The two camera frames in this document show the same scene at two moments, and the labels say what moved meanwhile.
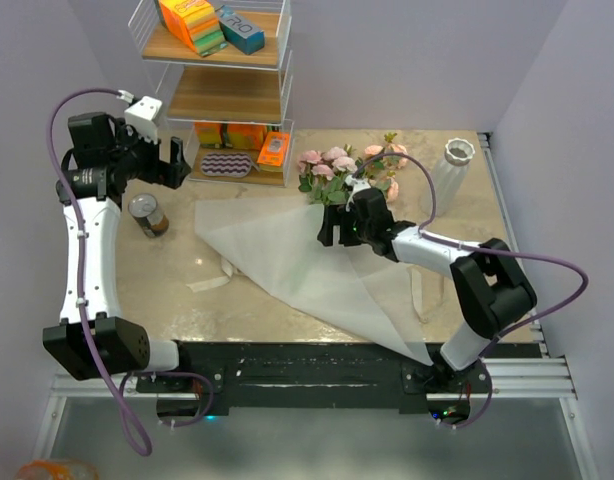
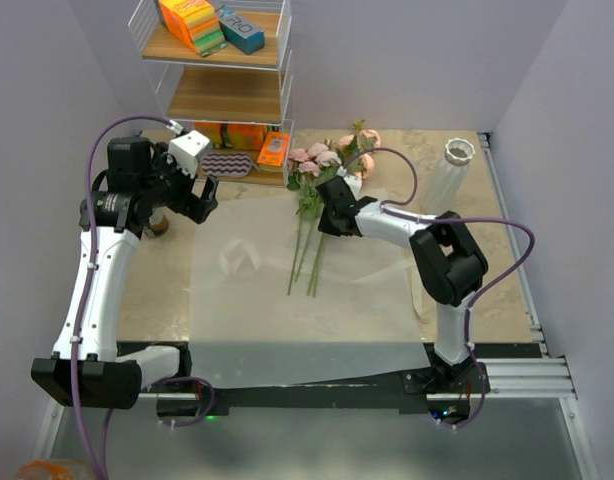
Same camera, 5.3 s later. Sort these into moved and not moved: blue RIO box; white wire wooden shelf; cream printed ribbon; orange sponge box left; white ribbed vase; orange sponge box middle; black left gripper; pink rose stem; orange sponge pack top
Moved: black left gripper; pink rose stem; cream printed ribbon
Not moved: orange sponge pack top; orange sponge box left; orange sponge box middle; blue RIO box; white ribbed vase; white wire wooden shelf
